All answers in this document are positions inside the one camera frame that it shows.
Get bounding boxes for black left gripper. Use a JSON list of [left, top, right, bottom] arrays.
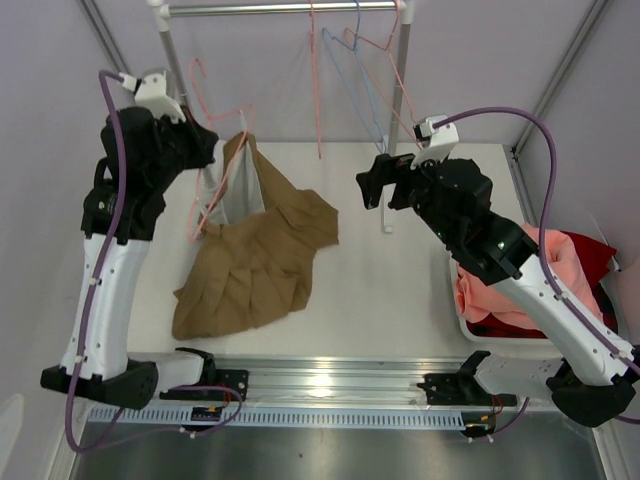
[[148, 104, 217, 192]]

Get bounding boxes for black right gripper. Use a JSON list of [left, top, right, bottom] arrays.
[[357, 145, 459, 246]]

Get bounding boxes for tan brown skirt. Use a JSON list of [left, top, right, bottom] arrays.
[[172, 135, 339, 340]]

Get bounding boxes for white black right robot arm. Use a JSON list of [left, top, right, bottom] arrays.
[[356, 154, 639, 428]]

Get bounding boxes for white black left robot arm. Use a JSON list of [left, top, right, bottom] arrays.
[[40, 107, 218, 410]]

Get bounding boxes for silver white clothes rack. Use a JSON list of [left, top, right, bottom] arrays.
[[145, 0, 420, 234]]

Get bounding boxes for pink garment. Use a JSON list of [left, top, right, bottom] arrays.
[[452, 222, 605, 337]]

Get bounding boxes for red garment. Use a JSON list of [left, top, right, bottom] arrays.
[[469, 230, 618, 341]]

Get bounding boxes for white laundry basket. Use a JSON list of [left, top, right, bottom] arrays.
[[449, 219, 622, 348]]

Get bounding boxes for blue wire hanger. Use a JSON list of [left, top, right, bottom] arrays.
[[321, 1, 387, 153]]

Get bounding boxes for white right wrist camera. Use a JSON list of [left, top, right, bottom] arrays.
[[411, 115, 459, 170]]

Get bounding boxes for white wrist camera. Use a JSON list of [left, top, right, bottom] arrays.
[[119, 68, 186, 124], [411, 115, 459, 170]]

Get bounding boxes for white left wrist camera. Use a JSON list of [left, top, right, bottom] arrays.
[[119, 68, 186, 124]]

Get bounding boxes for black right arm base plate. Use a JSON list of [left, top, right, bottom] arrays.
[[416, 373, 518, 407]]

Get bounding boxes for aluminium mounting rail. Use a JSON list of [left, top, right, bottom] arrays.
[[129, 355, 613, 412]]

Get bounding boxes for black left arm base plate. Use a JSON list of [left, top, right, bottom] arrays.
[[159, 369, 250, 402]]

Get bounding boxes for grey slotted cable duct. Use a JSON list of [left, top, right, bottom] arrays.
[[88, 406, 463, 429]]

